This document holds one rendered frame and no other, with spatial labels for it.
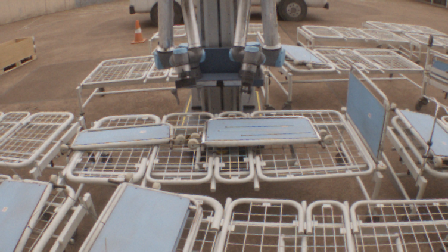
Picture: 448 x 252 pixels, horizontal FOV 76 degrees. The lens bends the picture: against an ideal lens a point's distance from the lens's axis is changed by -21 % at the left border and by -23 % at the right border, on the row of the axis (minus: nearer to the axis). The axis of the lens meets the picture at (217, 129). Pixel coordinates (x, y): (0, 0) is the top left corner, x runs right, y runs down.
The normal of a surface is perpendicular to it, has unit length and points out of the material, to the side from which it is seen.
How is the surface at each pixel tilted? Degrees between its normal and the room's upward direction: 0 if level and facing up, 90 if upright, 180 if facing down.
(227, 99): 90
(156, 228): 7
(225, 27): 90
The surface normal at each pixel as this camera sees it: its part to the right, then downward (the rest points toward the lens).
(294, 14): 0.11, 0.45
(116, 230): 0.09, -0.88
